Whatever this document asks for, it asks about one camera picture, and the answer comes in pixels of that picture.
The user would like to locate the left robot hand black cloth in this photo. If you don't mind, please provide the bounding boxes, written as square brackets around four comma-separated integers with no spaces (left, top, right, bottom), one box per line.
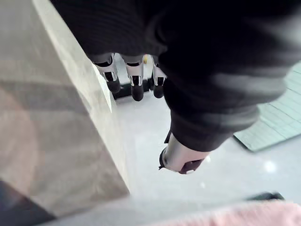
[50,0,301,175]

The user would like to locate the pale green floor mat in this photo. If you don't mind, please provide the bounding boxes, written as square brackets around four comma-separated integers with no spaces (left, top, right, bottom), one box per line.
[232,63,301,153]

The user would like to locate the flat black object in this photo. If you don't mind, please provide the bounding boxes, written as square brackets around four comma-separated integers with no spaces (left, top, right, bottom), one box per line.
[246,191,285,201]

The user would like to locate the pink fluffy towel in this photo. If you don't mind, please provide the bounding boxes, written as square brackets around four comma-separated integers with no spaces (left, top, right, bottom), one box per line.
[148,202,301,226]

